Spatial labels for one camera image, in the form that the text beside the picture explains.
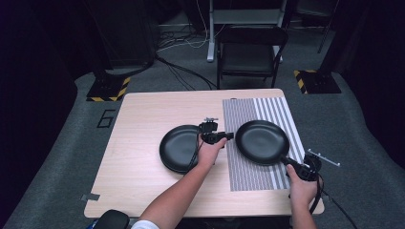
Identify person's white sleeve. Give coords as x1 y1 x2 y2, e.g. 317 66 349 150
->
131 219 160 229

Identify hand-held gripper black cable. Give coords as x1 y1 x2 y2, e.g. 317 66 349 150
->
309 173 359 229
183 133 205 175

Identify black round plate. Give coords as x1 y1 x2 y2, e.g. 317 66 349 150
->
234 119 290 167
159 124 205 175

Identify person's left hand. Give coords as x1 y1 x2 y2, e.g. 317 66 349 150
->
196 136 228 170

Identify black folding chair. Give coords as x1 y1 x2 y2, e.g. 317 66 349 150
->
215 25 289 90

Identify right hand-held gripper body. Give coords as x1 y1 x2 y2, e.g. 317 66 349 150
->
295 149 341 182

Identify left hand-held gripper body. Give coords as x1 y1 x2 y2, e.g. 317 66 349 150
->
199 117 224 146

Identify thick black floor cable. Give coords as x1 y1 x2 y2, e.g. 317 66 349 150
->
155 55 218 92

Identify black cabinet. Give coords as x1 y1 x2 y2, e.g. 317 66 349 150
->
92 0 160 70

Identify left hand-held gripper black cable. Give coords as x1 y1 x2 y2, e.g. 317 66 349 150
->
183 133 205 175

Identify black rounded cushion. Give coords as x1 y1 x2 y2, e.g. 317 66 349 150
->
94 209 131 229

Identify person's right hand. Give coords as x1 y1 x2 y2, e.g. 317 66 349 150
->
286 164 320 208

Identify grey striped table mat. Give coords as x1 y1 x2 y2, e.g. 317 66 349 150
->
222 96 319 193

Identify right hand-held gripper black cable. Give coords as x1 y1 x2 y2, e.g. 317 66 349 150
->
309 173 359 229

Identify yellow-striped black stand base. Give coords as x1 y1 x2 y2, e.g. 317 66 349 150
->
293 69 342 95
85 75 132 103

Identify white floor cables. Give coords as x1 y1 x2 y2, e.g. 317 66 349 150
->
157 0 224 52

